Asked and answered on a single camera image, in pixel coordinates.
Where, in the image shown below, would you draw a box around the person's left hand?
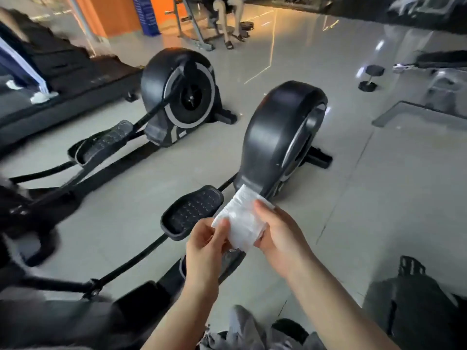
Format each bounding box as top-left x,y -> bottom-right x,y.
180,217 -> 232,303

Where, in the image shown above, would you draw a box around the person's right hand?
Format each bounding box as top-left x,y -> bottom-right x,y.
252,199 -> 317,281

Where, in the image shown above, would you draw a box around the white wet wipe sheet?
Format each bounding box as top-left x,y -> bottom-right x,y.
211,183 -> 276,253

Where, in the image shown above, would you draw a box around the black elliptical machine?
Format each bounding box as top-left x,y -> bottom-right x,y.
0,80 -> 334,350
0,47 -> 239,209

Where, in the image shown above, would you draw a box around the person's left forearm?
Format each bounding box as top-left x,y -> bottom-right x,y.
140,288 -> 220,350

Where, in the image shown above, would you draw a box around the person's right forearm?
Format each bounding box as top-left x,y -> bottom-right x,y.
285,255 -> 402,350

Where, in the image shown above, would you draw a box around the person's black trousers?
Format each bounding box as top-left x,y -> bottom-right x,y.
271,317 -> 313,346

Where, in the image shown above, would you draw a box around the person's grey shirt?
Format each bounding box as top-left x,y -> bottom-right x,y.
198,304 -> 328,350

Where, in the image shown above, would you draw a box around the small black dumbbell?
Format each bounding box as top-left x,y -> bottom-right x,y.
358,64 -> 386,93

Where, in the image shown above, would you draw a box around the blue banner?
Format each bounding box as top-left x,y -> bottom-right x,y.
131,0 -> 163,38

